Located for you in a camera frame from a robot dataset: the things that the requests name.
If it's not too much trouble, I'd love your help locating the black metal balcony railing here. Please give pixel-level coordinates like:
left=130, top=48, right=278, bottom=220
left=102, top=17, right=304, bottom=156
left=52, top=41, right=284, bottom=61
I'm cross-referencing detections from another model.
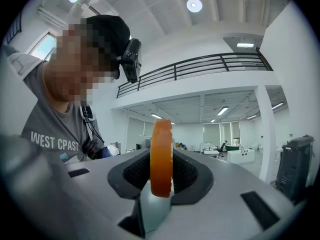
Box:
left=116, top=49, right=274, bottom=99

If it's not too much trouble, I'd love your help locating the green bathtub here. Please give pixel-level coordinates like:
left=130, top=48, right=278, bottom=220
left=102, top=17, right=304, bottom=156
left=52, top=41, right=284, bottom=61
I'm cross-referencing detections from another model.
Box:
left=224, top=143, right=242, bottom=153

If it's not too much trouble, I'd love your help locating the black office chair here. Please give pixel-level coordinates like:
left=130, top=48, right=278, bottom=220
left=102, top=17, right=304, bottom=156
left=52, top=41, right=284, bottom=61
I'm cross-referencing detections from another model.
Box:
left=216, top=140, right=228, bottom=157

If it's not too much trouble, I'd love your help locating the white bathtub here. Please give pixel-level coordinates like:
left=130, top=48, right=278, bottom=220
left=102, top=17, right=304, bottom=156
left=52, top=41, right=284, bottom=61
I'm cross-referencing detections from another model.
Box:
left=226, top=146, right=256, bottom=164

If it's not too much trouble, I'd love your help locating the window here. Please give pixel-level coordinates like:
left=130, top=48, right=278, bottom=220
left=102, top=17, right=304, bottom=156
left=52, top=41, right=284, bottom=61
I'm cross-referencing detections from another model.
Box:
left=24, top=29, right=59, bottom=61

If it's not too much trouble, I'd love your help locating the person's head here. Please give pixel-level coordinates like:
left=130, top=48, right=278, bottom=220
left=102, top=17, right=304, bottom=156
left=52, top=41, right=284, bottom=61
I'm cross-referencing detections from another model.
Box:
left=44, top=14, right=132, bottom=103

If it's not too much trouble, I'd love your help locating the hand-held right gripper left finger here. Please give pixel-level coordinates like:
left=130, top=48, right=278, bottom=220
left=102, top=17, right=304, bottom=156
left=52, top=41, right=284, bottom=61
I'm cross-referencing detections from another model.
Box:
left=107, top=148, right=152, bottom=200

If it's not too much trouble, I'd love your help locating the black thin cable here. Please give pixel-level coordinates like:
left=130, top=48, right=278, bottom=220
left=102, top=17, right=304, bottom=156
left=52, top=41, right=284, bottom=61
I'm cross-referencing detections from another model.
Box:
left=83, top=116, right=106, bottom=145

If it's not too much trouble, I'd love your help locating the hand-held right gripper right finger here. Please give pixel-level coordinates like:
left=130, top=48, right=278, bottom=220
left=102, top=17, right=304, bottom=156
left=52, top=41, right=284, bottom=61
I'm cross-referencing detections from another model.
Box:
left=170, top=148, right=215, bottom=206

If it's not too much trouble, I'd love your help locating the white square pillar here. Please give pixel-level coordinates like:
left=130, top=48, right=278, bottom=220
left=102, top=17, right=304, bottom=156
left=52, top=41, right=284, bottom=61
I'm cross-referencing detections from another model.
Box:
left=253, top=85, right=278, bottom=185

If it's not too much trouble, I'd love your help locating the person's grey printed t-shirt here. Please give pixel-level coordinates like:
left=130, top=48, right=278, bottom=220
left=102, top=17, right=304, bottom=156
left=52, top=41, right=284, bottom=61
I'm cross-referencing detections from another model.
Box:
left=7, top=51, right=106, bottom=164

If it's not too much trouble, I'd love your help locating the white and black neck device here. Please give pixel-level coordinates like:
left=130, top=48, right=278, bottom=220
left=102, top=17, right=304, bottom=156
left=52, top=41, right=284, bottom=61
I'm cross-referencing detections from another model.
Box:
left=79, top=101, right=96, bottom=122

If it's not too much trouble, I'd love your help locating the black head-worn camera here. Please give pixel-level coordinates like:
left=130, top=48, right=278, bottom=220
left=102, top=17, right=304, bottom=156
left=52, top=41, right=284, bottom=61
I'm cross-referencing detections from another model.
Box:
left=116, top=37, right=143, bottom=84

